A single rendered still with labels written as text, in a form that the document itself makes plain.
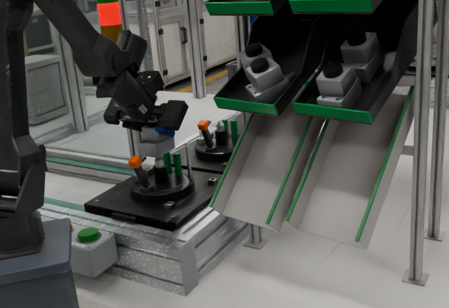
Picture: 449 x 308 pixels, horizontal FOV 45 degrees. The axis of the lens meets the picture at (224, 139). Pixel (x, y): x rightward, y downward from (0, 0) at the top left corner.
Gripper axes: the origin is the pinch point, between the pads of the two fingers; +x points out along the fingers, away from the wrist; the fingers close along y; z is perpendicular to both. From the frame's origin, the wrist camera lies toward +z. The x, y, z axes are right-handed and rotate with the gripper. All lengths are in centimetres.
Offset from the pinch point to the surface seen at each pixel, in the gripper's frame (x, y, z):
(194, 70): 79, 62, 73
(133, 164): -2.1, -0.5, -10.4
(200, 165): 20.3, 0.0, 1.6
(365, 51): -14.0, -44.8, 9.0
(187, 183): 9.6, -6.0, -7.8
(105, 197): 5.4, 9.6, -15.7
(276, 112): -12.6, -32.9, -2.4
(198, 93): 87, 61, 66
